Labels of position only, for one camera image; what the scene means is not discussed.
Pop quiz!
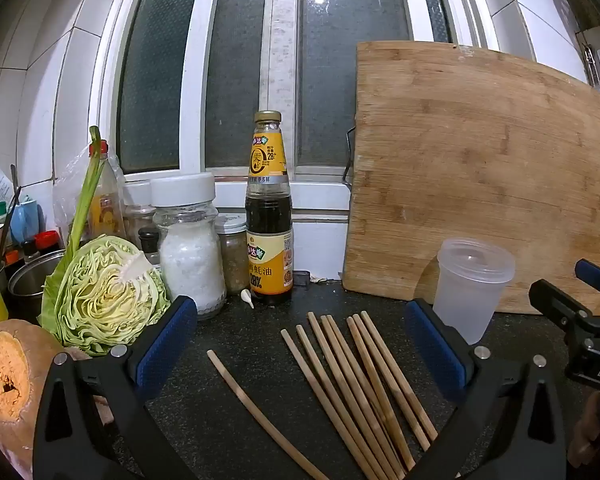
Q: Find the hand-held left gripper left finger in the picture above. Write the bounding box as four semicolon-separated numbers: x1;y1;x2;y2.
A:
32;295;198;480

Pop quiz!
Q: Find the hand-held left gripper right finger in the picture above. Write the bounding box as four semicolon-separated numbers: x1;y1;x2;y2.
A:
405;298;568;480

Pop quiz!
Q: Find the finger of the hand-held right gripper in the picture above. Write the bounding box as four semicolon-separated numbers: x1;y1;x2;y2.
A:
575;259;600;306
529;280;598;333

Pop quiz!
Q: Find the translucent plastic cup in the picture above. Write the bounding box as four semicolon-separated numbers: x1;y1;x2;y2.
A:
432;238;516;346

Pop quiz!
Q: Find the bunch of bamboo chopsticks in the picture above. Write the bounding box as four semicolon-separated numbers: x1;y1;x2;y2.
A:
280;311;461;480

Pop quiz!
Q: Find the slender bamboo chopstick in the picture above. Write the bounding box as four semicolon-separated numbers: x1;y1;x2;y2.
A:
206;349;329;480

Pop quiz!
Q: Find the person's right hand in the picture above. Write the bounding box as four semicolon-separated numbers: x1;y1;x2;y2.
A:
580;392;600;456

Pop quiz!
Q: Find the halved green cabbage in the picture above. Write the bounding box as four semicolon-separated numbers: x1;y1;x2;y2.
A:
39;234;172;357

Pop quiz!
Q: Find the glass salt jar white lid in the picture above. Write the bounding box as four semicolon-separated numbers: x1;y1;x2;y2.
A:
151;172;227;321

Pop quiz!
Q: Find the black cap pepper shaker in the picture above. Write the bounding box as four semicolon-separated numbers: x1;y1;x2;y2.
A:
138;227;162;267

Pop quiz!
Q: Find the small spice jar metal lid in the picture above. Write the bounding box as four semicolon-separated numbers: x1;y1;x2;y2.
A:
215;214;251;296

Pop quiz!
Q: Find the oil bottle red cap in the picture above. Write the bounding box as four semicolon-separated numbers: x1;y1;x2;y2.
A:
87;141;127;241

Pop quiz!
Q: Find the oyster sauce bottle yellow label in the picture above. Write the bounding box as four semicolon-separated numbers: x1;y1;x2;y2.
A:
244;111;294;306

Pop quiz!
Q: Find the steel pot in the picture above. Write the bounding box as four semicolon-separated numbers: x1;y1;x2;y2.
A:
7;250;66;323

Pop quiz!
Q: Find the wooden cutting board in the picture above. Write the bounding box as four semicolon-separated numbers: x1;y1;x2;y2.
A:
341;41;600;316

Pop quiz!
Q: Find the red cap sauce bottle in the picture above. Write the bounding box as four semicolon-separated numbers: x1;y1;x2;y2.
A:
34;230;62;256

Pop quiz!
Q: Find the cut brown squash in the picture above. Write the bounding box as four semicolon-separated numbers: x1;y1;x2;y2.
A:
0;320;93;478

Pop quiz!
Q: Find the green scallion stalk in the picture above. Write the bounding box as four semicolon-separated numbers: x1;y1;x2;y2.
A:
67;126;103;261

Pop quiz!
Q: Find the blue cup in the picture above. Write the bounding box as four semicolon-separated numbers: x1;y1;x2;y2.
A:
10;200;43;243

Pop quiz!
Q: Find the clear plastic bag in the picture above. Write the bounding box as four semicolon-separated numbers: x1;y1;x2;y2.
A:
54;152;128;241

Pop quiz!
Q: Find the frosted glass window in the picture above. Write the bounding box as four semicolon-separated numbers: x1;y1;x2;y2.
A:
87;0;481;196

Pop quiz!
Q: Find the black ladle handle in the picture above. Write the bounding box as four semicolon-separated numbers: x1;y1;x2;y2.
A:
0;186;22;271

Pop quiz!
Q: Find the metal wire hook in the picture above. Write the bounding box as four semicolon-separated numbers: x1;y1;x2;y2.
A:
342;127;357;188

